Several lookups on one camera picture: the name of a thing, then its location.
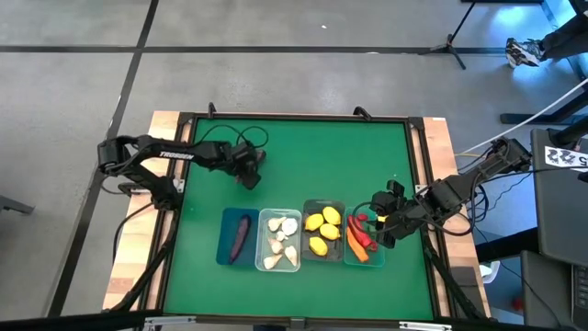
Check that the clear plastic basket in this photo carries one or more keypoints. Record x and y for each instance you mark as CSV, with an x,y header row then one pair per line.
x,y
259,239

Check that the person's leg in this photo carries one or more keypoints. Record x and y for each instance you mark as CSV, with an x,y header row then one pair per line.
x,y
565,39

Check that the black rig post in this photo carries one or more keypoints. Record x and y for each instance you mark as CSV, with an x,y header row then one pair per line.
x,y
452,280
147,271

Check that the black stand foot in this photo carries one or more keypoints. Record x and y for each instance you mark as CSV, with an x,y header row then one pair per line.
x,y
519,119

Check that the small red object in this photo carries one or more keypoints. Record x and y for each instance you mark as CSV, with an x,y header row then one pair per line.
x,y
518,304

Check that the small garlic clove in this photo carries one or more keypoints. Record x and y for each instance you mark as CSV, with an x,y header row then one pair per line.
x,y
280,236

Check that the aluminium extrusion bracket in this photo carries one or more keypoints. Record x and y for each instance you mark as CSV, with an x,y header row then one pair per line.
x,y
425,326
170,320

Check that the white garlic bulb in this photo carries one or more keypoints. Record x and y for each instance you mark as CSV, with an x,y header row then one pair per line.
x,y
290,226

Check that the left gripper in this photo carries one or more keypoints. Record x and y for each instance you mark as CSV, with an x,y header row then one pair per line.
x,y
242,158

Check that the black rig crossbar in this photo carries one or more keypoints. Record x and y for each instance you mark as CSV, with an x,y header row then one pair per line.
x,y
69,322

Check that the long red pepper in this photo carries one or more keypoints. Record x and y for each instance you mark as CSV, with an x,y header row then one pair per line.
x,y
360,234

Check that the short red pepper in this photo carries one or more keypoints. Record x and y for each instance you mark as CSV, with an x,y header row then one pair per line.
x,y
363,217

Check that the small round red pepper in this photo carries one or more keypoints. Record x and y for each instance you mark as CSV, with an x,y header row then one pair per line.
x,y
374,247

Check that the black frame clamp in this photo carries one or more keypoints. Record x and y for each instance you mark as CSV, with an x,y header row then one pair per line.
x,y
363,112
211,110

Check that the black keyboard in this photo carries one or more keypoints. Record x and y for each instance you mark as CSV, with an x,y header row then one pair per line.
x,y
581,294

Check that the blue plastic basket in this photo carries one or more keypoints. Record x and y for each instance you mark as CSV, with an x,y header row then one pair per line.
x,y
222,220

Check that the white cup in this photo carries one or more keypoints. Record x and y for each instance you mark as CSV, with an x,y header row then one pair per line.
x,y
490,272

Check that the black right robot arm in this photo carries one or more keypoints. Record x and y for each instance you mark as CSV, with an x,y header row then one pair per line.
x,y
459,188

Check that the black cart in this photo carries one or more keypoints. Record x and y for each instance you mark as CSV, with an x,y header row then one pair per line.
x,y
560,211

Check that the person's shoe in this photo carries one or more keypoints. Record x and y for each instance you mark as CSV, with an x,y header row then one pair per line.
x,y
523,53

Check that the black tripod stand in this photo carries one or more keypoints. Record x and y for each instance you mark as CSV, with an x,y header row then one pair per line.
x,y
449,45

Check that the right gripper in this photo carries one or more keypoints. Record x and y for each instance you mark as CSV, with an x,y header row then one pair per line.
x,y
397,211

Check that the grey floor object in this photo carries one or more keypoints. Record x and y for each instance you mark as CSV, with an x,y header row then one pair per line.
x,y
14,204

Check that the smoky grey plastic basket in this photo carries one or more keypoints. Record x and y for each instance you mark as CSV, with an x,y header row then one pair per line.
x,y
312,204

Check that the white marker tag paper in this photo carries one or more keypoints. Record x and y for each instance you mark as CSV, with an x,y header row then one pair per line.
x,y
565,157

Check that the orange carrot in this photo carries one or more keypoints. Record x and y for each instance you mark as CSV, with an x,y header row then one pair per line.
x,y
358,252

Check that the teal translucent plastic basket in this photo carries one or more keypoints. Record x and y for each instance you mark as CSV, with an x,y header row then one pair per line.
x,y
379,262

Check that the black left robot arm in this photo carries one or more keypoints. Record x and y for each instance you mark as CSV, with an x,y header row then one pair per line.
x,y
177,155

